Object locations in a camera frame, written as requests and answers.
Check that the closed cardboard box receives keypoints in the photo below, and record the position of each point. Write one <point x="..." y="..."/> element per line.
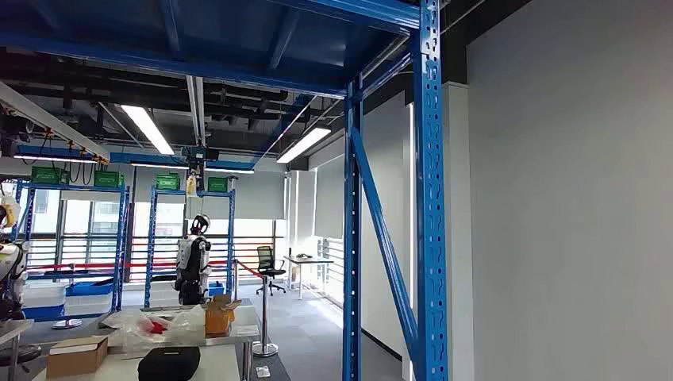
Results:
<point x="76" y="357"/>

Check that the thin strip light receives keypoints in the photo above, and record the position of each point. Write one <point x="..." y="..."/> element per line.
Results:
<point x="228" y="171"/>
<point x="52" y="159"/>
<point x="158" y="166"/>

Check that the black round stool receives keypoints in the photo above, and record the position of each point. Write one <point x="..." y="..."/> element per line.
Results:
<point x="21" y="353"/>

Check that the grey roller blind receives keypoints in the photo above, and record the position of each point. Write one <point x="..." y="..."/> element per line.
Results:
<point x="252" y="194"/>

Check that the black mesh office chair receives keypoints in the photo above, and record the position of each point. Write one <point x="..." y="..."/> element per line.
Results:
<point x="268" y="260"/>

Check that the small blue plastic bin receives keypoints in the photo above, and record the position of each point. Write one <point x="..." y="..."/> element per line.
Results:
<point x="216" y="290"/>

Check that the white office desk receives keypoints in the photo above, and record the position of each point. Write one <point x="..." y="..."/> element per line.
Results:
<point x="307" y="259"/>

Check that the green plastic crate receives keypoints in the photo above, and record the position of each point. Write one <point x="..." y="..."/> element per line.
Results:
<point x="50" y="175"/>
<point x="109" y="179"/>
<point x="217" y="184"/>
<point x="168" y="181"/>

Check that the open orange cardboard box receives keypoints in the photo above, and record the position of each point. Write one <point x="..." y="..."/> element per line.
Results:
<point x="218" y="318"/>

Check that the blue steel storage rack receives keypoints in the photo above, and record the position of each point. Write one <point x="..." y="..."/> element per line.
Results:
<point x="122" y="236"/>
<point x="152" y="236"/>

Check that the yellow bagged hoist pendant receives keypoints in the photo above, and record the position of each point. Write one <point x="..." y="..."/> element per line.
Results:
<point x="192" y="186"/>
<point x="10" y="213"/>

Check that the blue overhead crane beam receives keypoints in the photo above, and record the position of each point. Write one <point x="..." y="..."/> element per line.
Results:
<point x="147" y="159"/>

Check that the long ceiling light panel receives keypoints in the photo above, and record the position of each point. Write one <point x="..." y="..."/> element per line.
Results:
<point x="147" y="129"/>
<point x="304" y="144"/>

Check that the red item inside bag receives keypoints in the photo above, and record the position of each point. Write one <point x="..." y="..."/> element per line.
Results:
<point x="158" y="327"/>

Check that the short red barrier belt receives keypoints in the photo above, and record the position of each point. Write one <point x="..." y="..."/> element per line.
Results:
<point x="249" y="271"/>

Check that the chrome stanchion post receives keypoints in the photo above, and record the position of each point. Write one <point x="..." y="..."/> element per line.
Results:
<point x="264" y="315"/>
<point x="236" y="281"/>

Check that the white black humanoid robot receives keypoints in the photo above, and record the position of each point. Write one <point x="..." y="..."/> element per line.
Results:
<point x="192" y="257"/>

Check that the overhead hoist trolley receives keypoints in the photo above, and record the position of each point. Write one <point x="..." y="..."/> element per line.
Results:
<point x="200" y="153"/>
<point x="13" y="131"/>

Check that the large blue steel shelf rack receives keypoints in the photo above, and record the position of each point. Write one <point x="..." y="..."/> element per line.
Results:
<point x="428" y="210"/>

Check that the long red barrier belt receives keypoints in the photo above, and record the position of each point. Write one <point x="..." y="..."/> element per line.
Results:
<point x="105" y="265"/>

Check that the black zip carrying case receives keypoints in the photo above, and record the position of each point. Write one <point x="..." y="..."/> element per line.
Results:
<point x="168" y="364"/>

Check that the white overhead gantry rail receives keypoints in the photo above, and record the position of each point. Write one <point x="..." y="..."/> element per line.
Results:
<point x="52" y="126"/>
<point x="195" y="110"/>

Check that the white table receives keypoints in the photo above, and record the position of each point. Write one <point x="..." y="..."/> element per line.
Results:
<point x="221" y="363"/>

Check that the crumpled clear plastic bag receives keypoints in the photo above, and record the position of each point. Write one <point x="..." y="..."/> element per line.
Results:
<point x="131" y="328"/>

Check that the stainless steel workbench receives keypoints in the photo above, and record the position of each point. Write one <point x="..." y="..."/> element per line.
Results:
<point x="246" y="363"/>
<point x="13" y="328"/>

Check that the silver black humanoid robot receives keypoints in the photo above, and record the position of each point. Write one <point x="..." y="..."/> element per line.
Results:
<point x="10" y="263"/>

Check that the white plastic bin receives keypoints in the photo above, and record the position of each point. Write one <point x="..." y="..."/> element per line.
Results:
<point x="86" y="306"/>
<point x="44" y="295"/>
<point x="163" y="294"/>

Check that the round silver floor disc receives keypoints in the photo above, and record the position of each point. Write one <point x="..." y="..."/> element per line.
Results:
<point x="67" y="324"/>

